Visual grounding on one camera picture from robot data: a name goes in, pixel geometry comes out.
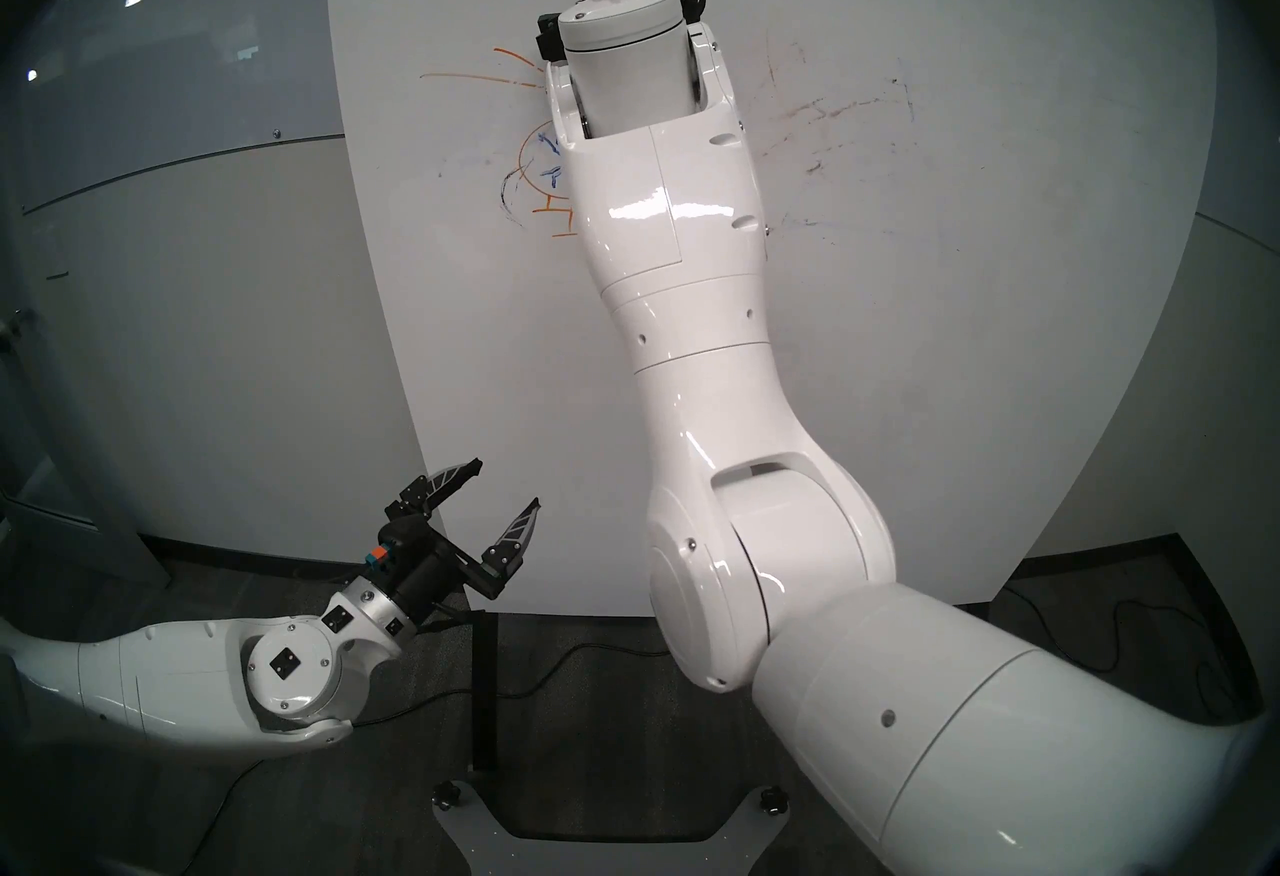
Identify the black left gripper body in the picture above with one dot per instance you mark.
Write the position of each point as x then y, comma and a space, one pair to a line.
435, 572

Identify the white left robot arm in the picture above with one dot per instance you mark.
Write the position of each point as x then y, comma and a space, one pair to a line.
170, 674

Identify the black base plate knob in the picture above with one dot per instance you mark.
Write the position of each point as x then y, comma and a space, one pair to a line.
770, 797
445, 794

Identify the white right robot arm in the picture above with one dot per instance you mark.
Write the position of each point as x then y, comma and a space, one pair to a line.
700, 334

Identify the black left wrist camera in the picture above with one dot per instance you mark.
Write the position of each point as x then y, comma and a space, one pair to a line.
400, 536

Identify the large white whiteboard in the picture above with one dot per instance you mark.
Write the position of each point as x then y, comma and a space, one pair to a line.
950, 334

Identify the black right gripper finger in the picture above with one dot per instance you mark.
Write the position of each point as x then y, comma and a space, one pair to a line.
549, 36
688, 2

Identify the black whiteboard stand post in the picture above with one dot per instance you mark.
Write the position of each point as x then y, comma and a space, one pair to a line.
485, 704

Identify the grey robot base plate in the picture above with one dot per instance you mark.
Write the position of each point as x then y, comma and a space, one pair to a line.
610, 859

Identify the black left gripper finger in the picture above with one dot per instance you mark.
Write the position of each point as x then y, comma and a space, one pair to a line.
430, 487
505, 556

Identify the glass wall board with writing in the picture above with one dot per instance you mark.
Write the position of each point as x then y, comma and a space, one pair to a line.
170, 64

